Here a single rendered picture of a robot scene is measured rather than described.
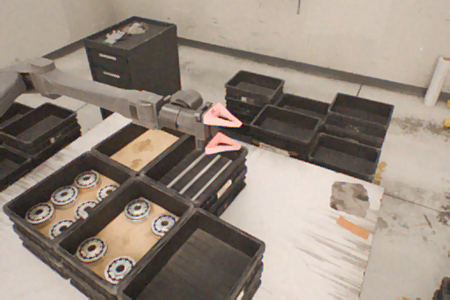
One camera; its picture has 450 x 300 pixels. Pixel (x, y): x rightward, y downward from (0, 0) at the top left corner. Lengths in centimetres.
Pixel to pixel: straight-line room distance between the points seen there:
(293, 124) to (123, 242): 153
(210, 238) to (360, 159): 143
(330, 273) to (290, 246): 17
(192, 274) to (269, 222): 46
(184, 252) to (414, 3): 326
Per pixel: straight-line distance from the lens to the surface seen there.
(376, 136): 261
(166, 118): 86
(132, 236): 145
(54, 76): 111
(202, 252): 137
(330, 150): 257
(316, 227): 164
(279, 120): 258
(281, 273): 149
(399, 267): 254
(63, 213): 161
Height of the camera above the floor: 194
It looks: 36 degrees down
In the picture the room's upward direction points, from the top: straight up
